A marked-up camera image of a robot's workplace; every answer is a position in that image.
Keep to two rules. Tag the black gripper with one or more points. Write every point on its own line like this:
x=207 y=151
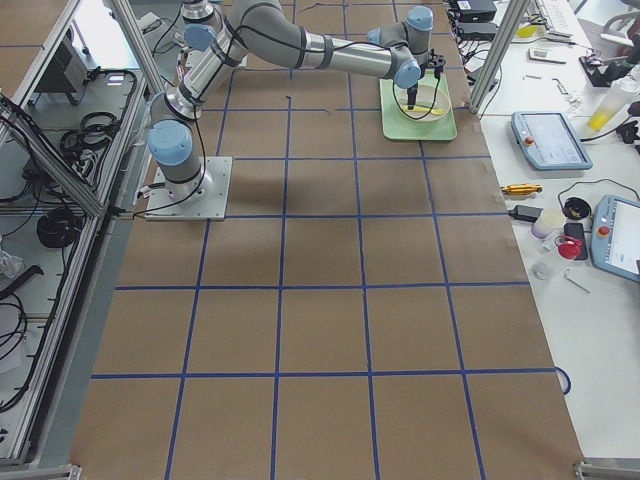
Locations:
x=413 y=92

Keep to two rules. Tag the cream round plate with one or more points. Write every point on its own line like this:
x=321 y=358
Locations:
x=427 y=96

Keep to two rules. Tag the yellow plastic fork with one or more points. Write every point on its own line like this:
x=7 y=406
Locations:
x=424 y=110

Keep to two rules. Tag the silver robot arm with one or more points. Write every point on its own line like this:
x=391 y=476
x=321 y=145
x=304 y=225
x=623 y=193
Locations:
x=396 y=52
x=197 y=11

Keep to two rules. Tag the green plastic tray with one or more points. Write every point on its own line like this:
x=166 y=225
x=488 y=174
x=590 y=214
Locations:
x=397 y=126

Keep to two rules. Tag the far teach pendant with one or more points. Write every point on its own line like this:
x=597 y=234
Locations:
x=548 y=141

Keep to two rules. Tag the teach pendant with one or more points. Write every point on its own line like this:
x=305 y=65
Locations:
x=548 y=141
x=614 y=241

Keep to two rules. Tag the white paper cup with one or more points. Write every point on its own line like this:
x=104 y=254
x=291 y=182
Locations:
x=549 y=221

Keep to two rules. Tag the black bowl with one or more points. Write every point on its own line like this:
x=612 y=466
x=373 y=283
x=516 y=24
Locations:
x=576 y=209

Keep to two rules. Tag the bottle with yellow liquid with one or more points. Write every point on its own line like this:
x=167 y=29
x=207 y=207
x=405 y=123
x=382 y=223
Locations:
x=621 y=92

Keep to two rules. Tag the red round tape dispenser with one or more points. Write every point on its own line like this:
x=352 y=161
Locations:
x=568 y=247

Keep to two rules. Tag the metal hex key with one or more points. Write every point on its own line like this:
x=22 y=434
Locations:
x=567 y=275

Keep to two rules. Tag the near teach pendant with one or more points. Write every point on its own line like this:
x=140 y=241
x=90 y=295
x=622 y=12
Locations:
x=614 y=241

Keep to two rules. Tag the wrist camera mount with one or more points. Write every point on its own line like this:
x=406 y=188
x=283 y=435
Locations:
x=436 y=63

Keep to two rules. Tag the aluminium frame post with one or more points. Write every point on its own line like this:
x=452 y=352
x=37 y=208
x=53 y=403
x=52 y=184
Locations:
x=508 y=25

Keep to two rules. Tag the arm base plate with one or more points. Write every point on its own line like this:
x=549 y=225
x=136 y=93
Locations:
x=196 y=200

